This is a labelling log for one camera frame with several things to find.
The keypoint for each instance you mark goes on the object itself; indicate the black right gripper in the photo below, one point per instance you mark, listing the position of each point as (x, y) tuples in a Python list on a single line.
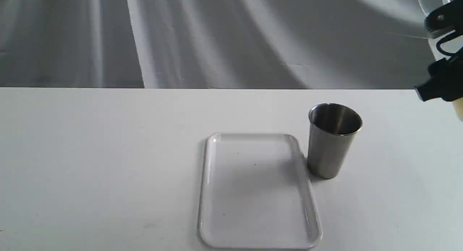
[(445, 82)]

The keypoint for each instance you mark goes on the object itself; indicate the translucent squeeze bottle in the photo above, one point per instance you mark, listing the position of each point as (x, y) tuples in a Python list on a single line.
[(446, 46)]

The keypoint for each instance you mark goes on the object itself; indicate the stainless steel cup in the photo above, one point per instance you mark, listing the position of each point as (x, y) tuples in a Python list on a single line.
[(332, 131)]

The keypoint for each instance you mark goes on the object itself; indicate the white plastic tray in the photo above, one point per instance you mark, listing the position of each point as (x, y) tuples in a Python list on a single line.
[(256, 194)]

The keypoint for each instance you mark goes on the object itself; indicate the grey fabric backdrop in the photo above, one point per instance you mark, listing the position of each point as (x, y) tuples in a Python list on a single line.
[(216, 44)]

